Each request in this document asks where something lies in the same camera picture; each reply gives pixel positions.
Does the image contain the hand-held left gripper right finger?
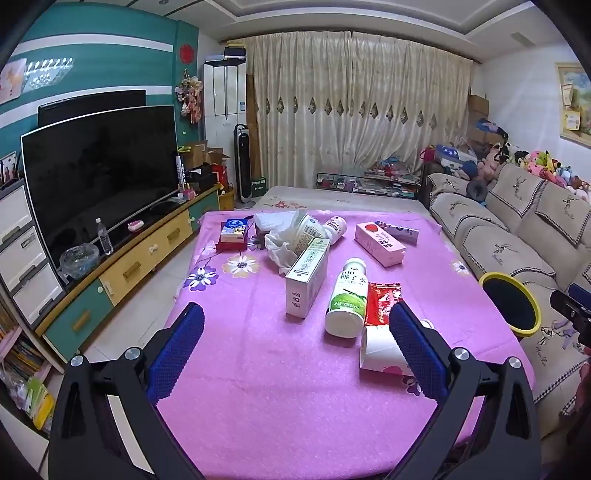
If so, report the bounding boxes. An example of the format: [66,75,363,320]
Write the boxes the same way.
[389,300,541,480]

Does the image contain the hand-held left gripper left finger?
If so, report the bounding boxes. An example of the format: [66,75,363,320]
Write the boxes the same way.
[48,302,206,480]

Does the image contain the white paper cup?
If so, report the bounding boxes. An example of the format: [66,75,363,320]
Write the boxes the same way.
[359,318,435,380]

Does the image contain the yellow rimmed black bin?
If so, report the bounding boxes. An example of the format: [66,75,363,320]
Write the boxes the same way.
[478,272,542,337]

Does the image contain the red snack packet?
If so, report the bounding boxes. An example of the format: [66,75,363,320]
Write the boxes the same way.
[365,282,403,326]

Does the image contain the white green drink bottle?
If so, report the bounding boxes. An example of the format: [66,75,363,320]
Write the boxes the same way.
[324,258,369,337]

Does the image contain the pink carton box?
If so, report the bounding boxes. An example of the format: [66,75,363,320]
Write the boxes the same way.
[355,222,407,267]

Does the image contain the white and blue tube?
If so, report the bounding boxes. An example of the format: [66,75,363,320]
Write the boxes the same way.
[376,220,420,245]

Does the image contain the green and white tea box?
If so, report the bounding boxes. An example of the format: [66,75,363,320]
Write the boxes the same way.
[285,237,331,319]

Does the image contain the white plastic bag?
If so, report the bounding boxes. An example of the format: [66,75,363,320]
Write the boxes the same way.
[264,228,301,277]

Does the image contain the white supplement bottle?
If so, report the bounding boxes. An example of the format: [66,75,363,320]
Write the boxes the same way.
[322,216,348,245]

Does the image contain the white paper tub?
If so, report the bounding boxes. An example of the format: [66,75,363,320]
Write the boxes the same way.
[292,215,327,256]

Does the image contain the beige sofa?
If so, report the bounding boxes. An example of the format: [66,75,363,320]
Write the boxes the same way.
[420,161,591,439]

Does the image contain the green and yellow cabinet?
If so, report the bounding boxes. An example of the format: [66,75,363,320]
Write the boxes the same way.
[34,182,222,361]

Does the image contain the pink floral tablecloth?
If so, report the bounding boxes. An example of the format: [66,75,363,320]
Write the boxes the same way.
[157,210,536,480]

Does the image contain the flat red box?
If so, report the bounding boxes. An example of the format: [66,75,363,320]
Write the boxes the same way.
[215,222,253,253]

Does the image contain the row of plush toys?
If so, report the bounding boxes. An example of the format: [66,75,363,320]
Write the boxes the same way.
[480,138,591,204]

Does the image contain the clear glass bowl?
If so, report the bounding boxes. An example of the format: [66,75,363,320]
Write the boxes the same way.
[59,244,100,278]

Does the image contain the small blue and white box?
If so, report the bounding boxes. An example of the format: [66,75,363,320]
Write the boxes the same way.
[221,220,250,243]

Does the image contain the clear water bottle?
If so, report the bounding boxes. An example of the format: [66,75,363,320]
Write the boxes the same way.
[95,218,114,256]

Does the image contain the dark round cushion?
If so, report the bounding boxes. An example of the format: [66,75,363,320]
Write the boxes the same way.
[465,179,489,204]

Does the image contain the bookshelf with books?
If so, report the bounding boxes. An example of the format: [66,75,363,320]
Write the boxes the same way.
[0,295,65,435]

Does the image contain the low cluttered shelf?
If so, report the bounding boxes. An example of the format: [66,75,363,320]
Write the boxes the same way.
[316,161,423,199]

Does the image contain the cream floral mattress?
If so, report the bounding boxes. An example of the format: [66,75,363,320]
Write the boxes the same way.
[242,186,432,217]

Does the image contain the white drawer unit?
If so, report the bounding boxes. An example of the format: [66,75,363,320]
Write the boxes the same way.
[0,178,65,326]

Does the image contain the blue starry toy case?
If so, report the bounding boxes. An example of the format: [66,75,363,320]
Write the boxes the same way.
[434,144,478,168]

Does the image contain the framed flower landscape picture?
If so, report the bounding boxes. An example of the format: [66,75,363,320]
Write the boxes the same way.
[554,62,591,148]

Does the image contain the large curved black television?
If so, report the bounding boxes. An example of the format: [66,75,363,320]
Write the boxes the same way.
[21,105,181,269]

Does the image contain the open cardboard boxes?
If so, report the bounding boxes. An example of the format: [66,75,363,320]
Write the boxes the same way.
[182,141,232,185]

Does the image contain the stacked cardboard boxes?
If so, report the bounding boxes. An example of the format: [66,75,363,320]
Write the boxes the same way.
[466,95,490,144]

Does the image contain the black tower fan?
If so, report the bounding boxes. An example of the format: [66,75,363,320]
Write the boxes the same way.
[233,123,256,209]

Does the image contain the white standing air conditioner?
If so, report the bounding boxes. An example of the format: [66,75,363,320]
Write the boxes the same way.
[203,54,247,195]

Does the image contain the cream embroidered curtain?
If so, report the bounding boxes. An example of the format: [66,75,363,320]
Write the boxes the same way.
[244,30,476,195]

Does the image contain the hanging flower decoration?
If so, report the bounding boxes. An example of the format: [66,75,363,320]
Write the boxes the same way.
[175,69,205,125]

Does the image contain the small photo frame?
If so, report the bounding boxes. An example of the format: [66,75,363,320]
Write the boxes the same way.
[0,152,19,185]

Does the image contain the mirrored bird wall art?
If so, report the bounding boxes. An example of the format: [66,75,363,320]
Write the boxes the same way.
[23,56,75,93]

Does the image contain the pink wall art panel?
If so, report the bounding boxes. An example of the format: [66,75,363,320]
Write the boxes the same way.
[0,58,27,104]

